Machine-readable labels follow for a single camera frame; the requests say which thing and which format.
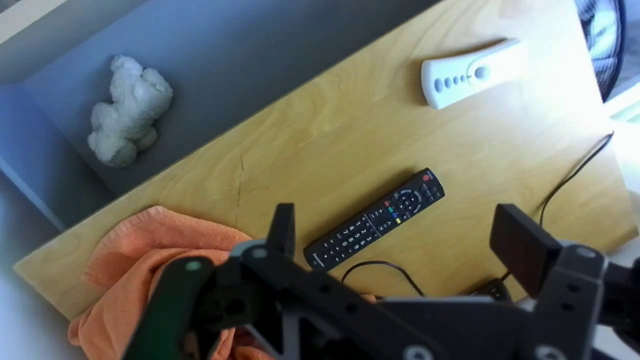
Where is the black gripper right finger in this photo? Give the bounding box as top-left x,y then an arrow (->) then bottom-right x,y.
489,202 -> 565,298

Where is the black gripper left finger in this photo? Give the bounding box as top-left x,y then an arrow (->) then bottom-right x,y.
267,202 -> 298,261

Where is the black TV remote controller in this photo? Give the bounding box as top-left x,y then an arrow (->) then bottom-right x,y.
302,165 -> 446,272

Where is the white remote controller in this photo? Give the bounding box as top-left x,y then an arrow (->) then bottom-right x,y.
418,38 -> 529,112

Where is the orange towel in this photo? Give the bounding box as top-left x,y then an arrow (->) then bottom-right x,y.
66,203 -> 276,360

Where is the grey open drawer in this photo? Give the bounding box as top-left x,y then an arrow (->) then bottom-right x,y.
0,0 -> 443,232

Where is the white plush toy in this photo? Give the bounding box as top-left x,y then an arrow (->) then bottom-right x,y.
86,53 -> 177,168

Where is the thin black cable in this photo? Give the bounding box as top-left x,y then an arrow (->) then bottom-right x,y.
338,130 -> 617,299

